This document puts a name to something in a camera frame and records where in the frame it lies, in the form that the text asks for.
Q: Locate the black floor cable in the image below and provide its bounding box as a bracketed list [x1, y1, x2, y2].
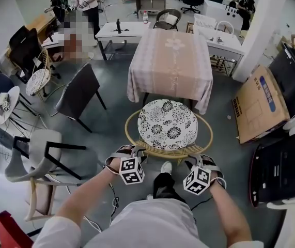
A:
[190, 195, 214, 212]
[107, 182, 120, 226]

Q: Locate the white desk with metal legs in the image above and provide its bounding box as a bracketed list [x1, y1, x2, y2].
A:
[95, 21, 152, 61]

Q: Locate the table with pink tablecloth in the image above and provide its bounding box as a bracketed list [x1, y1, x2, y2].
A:
[126, 28, 214, 115]

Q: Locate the spare hand-held gripper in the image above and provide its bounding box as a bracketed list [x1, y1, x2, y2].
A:
[0, 96, 11, 114]

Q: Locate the rattan chair with floral cushion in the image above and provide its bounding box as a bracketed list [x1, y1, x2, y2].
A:
[125, 99, 214, 165]

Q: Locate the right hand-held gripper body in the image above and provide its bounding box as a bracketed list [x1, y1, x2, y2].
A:
[182, 154, 227, 196]

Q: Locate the dark brown upholstered chair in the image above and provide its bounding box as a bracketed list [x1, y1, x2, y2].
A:
[55, 63, 107, 134]

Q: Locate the light wooden desk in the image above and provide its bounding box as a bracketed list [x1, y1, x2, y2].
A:
[25, 10, 58, 44]

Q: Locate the white perforated basket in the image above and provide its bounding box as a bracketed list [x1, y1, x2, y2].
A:
[194, 13, 218, 28]

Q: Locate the person's black trouser leg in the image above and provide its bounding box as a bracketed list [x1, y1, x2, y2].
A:
[152, 172, 188, 204]

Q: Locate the person's right forearm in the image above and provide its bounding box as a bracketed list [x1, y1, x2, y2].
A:
[208, 181, 254, 244]

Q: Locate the grey chair with black arms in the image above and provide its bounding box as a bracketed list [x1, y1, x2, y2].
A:
[4, 129, 87, 183]

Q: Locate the person's white shoe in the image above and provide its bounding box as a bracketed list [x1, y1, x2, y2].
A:
[160, 161, 173, 176]

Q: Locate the dark blue chair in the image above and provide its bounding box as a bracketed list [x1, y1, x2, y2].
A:
[0, 72, 32, 106]

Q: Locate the large cardboard box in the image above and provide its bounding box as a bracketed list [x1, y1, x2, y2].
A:
[231, 64, 291, 145]

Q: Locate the white floor cable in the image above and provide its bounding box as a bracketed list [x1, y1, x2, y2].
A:
[83, 197, 120, 233]

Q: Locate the person's left forearm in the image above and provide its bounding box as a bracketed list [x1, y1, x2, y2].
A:
[55, 167, 124, 228]

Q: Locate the white arched chair back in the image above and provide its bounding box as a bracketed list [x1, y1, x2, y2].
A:
[215, 20, 236, 39]

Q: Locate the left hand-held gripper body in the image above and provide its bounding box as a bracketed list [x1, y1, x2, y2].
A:
[104, 145, 146, 185]

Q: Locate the gold wire chair floral cushion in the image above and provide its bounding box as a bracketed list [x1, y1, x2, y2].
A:
[25, 48, 61, 98]

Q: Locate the light wooden stool frame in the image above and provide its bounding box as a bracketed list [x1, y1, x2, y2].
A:
[24, 174, 82, 222]

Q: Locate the white table with wooden rack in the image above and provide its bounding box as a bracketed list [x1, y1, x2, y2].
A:
[193, 24, 245, 76]

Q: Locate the red plastic object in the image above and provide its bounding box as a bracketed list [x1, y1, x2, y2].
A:
[0, 210, 35, 248]

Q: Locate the person's white shirt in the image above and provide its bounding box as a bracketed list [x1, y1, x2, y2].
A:
[33, 198, 267, 248]

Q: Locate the black stand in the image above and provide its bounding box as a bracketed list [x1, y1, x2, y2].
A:
[113, 19, 129, 35]

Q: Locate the white round side table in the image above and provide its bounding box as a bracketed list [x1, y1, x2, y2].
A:
[0, 86, 21, 126]

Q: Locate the dark wicker chair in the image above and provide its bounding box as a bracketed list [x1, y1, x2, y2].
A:
[152, 8, 182, 32]

